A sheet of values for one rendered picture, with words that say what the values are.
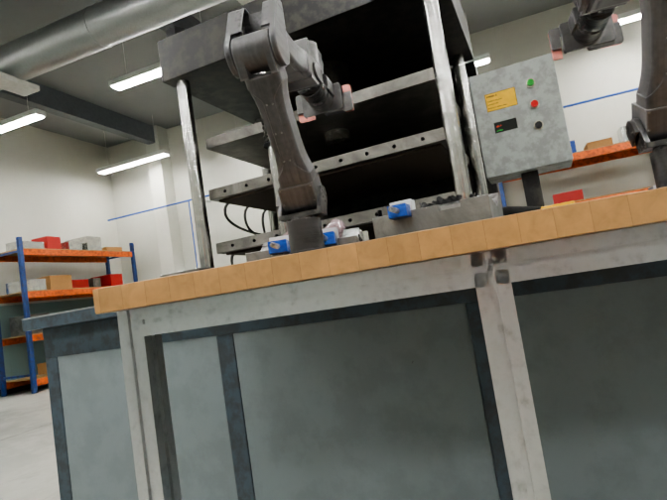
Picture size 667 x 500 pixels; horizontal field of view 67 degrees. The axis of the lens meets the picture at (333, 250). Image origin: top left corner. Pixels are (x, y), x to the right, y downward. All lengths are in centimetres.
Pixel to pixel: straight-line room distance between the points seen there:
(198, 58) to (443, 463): 194
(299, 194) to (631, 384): 71
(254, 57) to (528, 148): 133
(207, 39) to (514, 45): 650
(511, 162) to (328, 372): 114
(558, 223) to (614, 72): 771
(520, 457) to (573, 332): 42
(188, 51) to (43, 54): 397
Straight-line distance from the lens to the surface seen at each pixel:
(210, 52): 244
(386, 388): 117
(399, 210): 111
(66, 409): 176
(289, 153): 90
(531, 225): 68
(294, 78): 109
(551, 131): 202
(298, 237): 89
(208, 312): 80
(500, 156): 201
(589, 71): 835
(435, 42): 204
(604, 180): 800
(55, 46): 625
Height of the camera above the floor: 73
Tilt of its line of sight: 5 degrees up
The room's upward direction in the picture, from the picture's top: 9 degrees counter-clockwise
